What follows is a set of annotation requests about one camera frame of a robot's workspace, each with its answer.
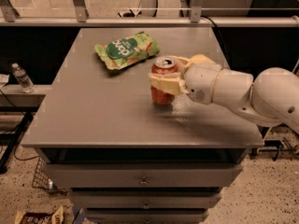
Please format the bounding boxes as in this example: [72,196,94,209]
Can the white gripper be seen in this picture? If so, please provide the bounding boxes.
[149,55,222,105]

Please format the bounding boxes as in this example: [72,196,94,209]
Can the red coke can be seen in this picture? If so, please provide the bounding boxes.
[150,57,178,105]

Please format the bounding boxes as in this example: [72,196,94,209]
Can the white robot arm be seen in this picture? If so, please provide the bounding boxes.
[149,54,299,133]

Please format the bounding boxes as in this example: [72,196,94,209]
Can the yellow sponge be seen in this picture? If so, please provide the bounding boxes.
[190,54,215,68]

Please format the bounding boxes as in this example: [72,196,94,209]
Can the green chip bag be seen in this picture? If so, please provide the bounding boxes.
[94,32,160,70]

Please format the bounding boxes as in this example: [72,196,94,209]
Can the grey drawer cabinet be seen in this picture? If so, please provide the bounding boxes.
[22,28,263,224]

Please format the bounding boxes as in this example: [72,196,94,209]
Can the clear plastic water bottle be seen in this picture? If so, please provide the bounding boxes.
[11,63,35,93]

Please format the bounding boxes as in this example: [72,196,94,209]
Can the metal railing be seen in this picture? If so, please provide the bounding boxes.
[0,0,299,28]

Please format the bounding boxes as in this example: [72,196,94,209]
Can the brown snack bag on floor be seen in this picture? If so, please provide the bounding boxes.
[14,206,64,224]

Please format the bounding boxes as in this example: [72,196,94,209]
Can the black cable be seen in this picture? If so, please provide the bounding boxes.
[201,15,232,63]

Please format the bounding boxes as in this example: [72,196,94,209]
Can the wire basket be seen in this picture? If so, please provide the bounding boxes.
[32,158,57,191]

